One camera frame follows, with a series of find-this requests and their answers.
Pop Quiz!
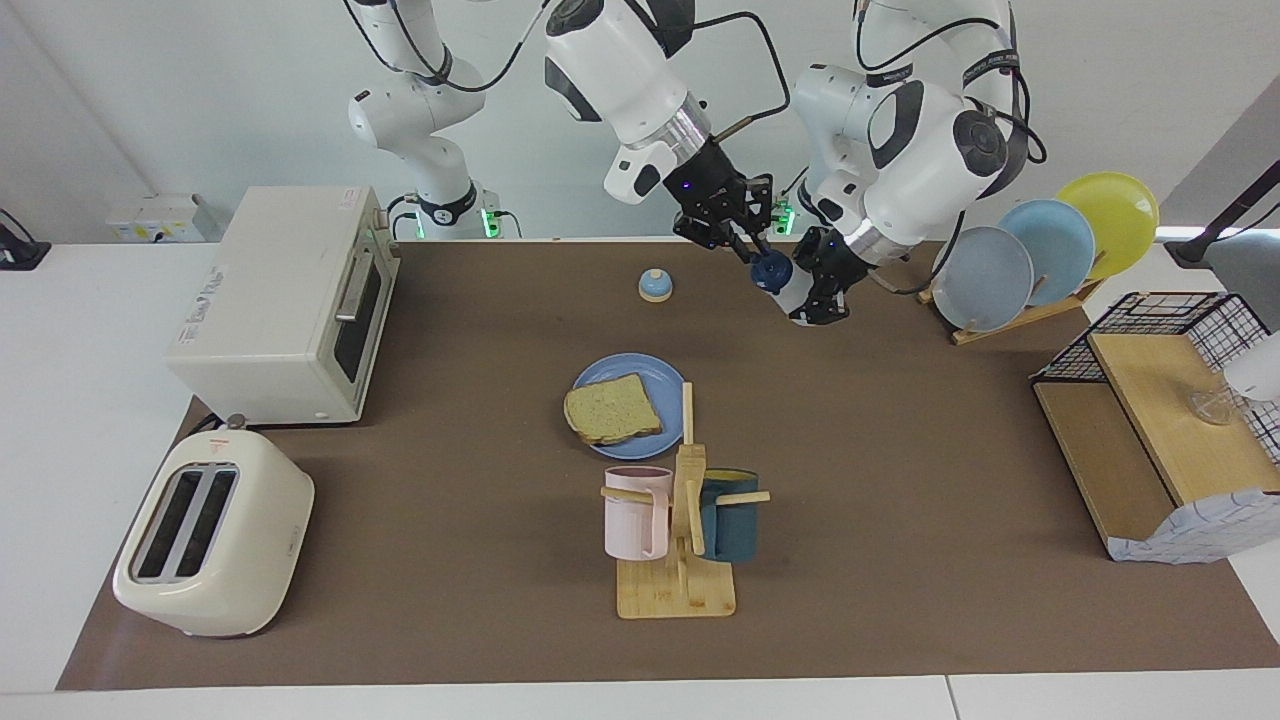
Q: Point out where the squeeze bottle navy cap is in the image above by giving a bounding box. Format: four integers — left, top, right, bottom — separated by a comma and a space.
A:
752, 252, 816, 324

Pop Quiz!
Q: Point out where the pale grey plate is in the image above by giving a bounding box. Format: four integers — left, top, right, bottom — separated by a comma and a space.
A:
930, 226, 1036, 333

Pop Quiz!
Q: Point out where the toasted bread slice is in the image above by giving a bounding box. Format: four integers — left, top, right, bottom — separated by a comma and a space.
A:
563, 374, 664, 445

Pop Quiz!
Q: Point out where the wooden mug tree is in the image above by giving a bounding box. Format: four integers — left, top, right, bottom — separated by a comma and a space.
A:
600, 382, 773, 621

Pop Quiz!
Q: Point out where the cream two-slot toaster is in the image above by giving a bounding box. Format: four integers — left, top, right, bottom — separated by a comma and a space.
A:
112, 428, 316, 639

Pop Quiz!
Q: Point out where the teal mug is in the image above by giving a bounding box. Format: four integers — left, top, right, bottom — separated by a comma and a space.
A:
700, 468, 761, 563

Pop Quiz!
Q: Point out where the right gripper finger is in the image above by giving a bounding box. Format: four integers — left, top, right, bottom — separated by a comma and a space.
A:
738, 175, 776, 256
672, 205, 753, 264

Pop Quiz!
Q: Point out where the wooden shelf box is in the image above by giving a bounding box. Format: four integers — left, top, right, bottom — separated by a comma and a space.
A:
1033, 332, 1280, 561

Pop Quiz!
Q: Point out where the white power socket box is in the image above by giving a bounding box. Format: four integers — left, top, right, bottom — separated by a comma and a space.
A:
105, 193, 221, 244

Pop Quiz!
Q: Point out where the periwinkle blue plate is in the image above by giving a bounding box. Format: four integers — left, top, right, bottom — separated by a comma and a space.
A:
569, 352, 688, 461

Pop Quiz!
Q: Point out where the black clamp base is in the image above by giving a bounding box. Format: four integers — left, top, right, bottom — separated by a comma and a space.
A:
0, 208, 51, 271

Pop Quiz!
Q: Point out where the white rounded object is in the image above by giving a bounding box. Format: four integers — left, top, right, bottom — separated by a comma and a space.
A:
1225, 333, 1280, 403

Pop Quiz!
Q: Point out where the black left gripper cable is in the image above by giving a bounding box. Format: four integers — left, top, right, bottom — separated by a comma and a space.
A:
870, 262, 963, 297

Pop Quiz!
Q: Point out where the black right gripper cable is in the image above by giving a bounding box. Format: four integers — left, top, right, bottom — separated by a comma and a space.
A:
698, 10, 792, 143

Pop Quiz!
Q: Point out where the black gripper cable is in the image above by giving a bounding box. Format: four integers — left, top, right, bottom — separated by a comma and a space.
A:
698, 10, 792, 143
870, 262, 963, 297

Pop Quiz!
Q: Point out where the brown table mat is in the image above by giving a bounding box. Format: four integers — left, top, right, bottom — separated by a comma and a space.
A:
57, 240, 1280, 691

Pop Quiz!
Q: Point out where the light blue plate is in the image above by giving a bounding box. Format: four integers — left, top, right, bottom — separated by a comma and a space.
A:
998, 199, 1097, 307

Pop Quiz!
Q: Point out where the black wire basket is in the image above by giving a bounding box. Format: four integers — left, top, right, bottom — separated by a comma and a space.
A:
1030, 292, 1280, 471

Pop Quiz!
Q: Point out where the wooden plate rack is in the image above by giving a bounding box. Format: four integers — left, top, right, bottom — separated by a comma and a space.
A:
918, 278, 1106, 346

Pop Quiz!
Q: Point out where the pink mug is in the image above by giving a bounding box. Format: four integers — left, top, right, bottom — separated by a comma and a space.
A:
604, 466, 674, 561

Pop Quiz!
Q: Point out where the clear glass cup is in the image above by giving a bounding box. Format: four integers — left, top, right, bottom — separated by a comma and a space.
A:
1188, 385, 1236, 426

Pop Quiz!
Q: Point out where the yellow plate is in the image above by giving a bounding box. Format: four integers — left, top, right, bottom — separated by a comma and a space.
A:
1056, 172, 1161, 281

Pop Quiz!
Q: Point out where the white toaster oven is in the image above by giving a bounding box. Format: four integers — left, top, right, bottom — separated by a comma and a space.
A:
165, 185, 401, 428

